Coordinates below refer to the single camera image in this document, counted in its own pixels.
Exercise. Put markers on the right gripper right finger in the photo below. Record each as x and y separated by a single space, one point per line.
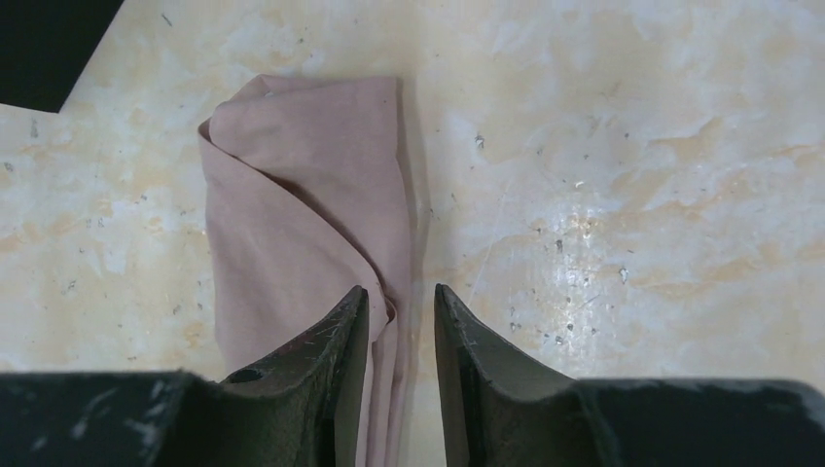
500 406

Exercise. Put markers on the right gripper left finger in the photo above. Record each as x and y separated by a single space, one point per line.
297 406

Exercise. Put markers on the pink underwear cream waistband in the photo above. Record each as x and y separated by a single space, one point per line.
305 199

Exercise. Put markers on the black box glass lid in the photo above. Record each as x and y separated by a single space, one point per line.
45 46

